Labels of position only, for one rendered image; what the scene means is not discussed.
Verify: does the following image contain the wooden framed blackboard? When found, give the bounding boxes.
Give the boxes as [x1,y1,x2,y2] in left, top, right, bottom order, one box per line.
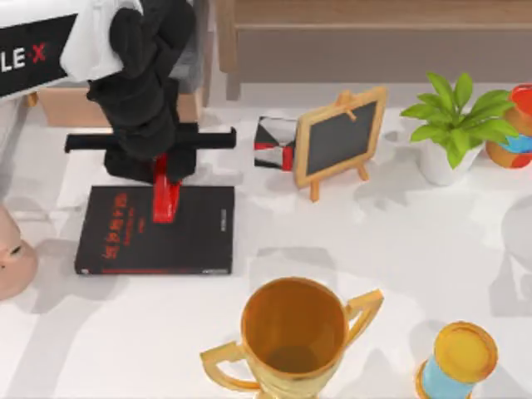
[292,86,388,203]

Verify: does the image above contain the yellow and blue ring stack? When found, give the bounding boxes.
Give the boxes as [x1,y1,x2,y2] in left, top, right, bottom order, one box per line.
[415,320,500,399]

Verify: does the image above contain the green plant in white pot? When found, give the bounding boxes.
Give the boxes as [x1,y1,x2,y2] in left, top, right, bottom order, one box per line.
[399,71,521,186]

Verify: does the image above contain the gold trophy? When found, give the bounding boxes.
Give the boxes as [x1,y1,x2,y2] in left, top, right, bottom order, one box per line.
[199,277,385,399]

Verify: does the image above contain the pale pink rounded figure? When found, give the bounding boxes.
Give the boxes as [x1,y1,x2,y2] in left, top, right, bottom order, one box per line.
[0,204,40,301]

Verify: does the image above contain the wooden open shelves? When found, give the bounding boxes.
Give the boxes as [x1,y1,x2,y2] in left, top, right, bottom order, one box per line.
[215,0,532,101]

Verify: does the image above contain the black book with red print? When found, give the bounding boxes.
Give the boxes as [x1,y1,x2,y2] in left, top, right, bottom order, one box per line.
[74,185,236,277]

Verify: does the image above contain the pale wooden drawer front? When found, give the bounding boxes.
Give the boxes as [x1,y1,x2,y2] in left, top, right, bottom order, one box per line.
[26,81,201,128]

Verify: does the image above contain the stack of coloured rings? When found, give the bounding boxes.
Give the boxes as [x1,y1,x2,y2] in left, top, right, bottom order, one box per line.
[485,83,532,170]

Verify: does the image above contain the black red white box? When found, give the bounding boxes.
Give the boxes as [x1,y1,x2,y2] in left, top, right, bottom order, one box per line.
[254,116,299,173]

